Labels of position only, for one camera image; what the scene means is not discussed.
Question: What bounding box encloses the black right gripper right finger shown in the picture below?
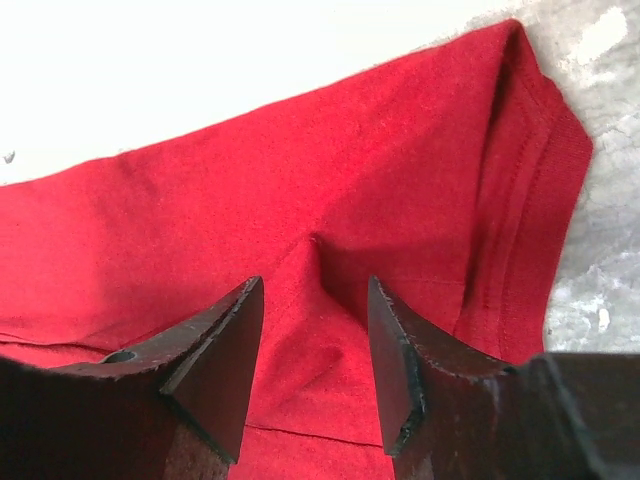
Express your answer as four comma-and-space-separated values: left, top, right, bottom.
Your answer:
367, 278, 639, 479

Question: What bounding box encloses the bright red t shirt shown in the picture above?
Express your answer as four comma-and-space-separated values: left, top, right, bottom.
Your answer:
1, 20, 593, 479

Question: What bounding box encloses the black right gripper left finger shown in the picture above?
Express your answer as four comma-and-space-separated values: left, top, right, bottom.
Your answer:
1, 277, 264, 479

